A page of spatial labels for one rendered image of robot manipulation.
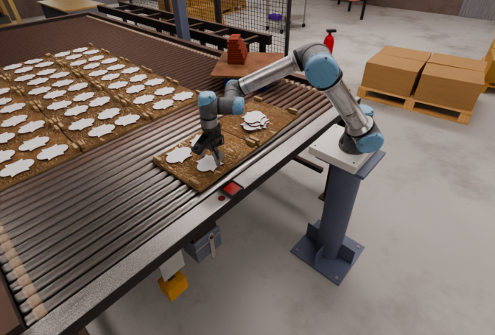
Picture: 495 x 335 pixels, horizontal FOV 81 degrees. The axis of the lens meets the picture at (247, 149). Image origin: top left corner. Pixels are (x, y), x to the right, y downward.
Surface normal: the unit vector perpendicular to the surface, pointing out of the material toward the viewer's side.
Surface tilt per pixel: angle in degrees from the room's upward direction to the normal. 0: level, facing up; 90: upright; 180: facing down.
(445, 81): 90
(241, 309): 0
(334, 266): 0
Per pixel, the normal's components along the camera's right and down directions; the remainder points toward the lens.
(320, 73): -0.11, 0.55
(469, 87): -0.55, 0.51
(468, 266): -0.02, -0.80
